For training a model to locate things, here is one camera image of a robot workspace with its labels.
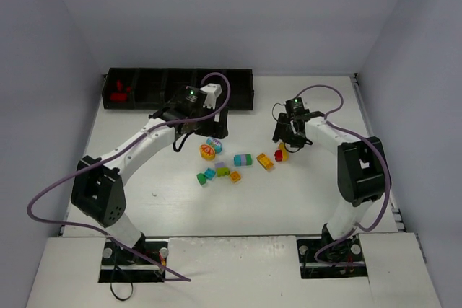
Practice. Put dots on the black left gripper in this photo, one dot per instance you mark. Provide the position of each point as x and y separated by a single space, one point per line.
218 125

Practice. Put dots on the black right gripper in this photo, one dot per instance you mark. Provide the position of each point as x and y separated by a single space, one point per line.
283 131

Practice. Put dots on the yellow long lego brick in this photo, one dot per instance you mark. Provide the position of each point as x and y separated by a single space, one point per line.
284 153

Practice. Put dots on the red small lego brick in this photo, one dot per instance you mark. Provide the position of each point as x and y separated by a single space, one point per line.
278 155

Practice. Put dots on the small orange lego brick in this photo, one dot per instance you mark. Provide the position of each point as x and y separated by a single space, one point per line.
235 176

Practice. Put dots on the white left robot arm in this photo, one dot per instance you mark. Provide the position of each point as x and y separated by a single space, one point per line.
98 189

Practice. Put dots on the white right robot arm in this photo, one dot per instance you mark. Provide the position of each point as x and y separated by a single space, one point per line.
361 173

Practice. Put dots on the red legos in bin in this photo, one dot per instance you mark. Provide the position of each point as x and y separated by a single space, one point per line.
120 92

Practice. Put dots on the teal flower lego block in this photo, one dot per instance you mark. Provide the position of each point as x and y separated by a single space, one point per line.
216 144

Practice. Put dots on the orange flat lego plate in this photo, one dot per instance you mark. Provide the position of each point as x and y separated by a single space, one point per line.
265 161

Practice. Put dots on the orange butterfly lego block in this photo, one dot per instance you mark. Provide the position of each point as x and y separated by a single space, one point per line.
207 152

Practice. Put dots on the teal lilac green lego stack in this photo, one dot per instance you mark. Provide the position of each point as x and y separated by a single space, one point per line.
242 160

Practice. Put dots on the lilac and lime lego stack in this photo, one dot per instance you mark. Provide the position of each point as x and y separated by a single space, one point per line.
222 169

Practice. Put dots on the teal small lego brick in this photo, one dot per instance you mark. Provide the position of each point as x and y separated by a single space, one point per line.
209 173

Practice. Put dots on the green small lego brick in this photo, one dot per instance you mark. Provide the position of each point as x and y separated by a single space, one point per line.
201 179

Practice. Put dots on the black divided bin row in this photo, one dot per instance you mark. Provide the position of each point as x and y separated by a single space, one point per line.
152 87

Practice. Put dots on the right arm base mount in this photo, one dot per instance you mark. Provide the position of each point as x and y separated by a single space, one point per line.
342 261

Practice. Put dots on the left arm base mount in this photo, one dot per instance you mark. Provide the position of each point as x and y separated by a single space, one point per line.
120 266

